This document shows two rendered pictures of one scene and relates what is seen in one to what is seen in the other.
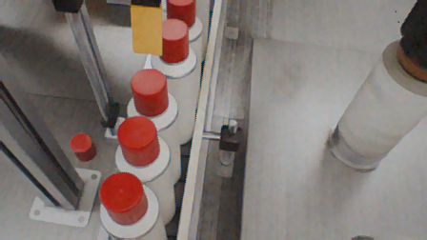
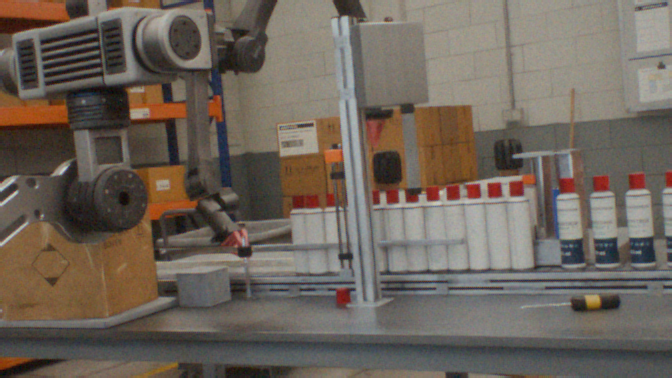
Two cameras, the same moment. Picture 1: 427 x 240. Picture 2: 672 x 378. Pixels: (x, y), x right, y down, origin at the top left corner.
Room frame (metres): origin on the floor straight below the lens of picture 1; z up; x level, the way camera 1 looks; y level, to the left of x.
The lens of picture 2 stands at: (-0.78, 2.17, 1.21)
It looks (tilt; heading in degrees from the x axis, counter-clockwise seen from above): 3 degrees down; 298
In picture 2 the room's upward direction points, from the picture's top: 5 degrees counter-clockwise
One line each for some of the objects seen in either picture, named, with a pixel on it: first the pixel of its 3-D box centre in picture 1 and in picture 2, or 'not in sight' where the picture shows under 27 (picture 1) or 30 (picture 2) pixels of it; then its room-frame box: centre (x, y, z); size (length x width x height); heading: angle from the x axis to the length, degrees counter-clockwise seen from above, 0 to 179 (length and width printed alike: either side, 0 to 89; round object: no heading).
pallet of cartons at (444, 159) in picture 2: not in sight; (383, 215); (1.84, -3.62, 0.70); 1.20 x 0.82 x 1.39; 176
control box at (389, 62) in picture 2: not in sight; (384, 66); (0.10, 0.15, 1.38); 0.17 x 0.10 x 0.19; 54
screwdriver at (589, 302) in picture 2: not in sight; (568, 304); (-0.33, 0.30, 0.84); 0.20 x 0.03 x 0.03; 26
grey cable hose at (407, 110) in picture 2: not in sight; (411, 149); (0.04, 0.16, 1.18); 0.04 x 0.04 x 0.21
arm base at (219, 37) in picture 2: not in sight; (209, 43); (0.35, 0.48, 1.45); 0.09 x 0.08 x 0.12; 170
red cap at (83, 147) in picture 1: (83, 147); (343, 295); (0.23, 0.20, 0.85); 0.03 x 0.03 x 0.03
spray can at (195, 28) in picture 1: (182, 58); (335, 232); (0.31, 0.05, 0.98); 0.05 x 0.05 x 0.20
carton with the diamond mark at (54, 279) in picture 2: not in sight; (77, 257); (0.88, 0.38, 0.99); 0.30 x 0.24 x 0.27; 8
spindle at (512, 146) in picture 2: not in sight; (511, 186); (0.02, -0.54, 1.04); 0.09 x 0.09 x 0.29
